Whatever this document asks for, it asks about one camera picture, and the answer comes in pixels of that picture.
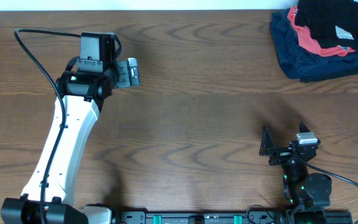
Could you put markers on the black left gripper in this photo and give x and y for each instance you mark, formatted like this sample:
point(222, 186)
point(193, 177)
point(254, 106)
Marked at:
point(125, 80)

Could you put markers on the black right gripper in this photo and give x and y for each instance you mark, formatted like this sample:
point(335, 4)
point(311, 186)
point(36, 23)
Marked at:
point(267, 143)

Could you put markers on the black t-shirt with logo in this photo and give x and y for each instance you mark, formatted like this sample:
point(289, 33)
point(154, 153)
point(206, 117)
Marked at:
point(331, 22)

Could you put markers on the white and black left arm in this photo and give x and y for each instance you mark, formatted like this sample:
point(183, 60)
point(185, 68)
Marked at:
point(48, 196)

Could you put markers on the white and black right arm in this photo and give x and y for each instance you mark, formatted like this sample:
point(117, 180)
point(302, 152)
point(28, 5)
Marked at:
point(308, 193)

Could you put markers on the navy blue crumpled garment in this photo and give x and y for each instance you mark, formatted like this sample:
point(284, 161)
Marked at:
point(298, 63)

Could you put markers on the red crumpled shirt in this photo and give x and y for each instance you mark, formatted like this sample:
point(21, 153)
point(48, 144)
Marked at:
point(311, 45)

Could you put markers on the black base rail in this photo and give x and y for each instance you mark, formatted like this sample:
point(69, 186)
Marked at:
point(256, 214)

